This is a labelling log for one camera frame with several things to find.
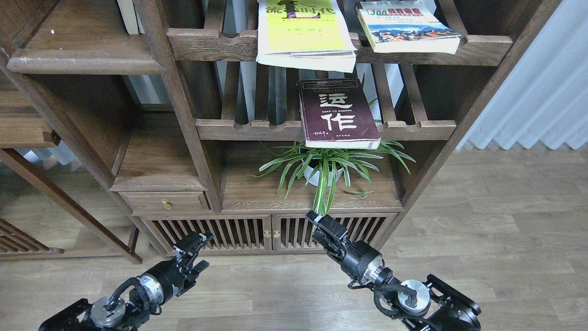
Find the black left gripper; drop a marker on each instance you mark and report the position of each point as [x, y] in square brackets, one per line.
[176, 276]

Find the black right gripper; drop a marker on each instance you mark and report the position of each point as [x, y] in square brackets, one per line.
[357, 259]

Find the maroon book white characters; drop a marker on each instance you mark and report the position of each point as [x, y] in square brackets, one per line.
[336, 114]

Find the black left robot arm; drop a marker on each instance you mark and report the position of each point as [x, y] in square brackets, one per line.
[133, 302]

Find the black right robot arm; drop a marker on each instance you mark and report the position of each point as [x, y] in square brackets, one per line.
[432, 305]

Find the brass drawer knob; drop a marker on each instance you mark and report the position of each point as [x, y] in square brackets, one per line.
[166, 205]

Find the white plant pot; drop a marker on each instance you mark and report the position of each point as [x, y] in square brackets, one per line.
[313, 175]

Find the green spider plant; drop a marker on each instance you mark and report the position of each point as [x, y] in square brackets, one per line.
[293, 159]

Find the dark wooden bookshelf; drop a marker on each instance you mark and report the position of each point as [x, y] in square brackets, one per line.
[155, 116]

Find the yellow cover book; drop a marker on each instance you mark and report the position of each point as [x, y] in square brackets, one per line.
[304, 34]

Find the blue landscape cover book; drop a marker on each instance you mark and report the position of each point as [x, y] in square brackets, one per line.
[405, 27]

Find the white upright book spine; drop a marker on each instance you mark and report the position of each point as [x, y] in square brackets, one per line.
[128, 14]

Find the white pleated curtain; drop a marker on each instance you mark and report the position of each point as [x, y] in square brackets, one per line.
[543, 103]

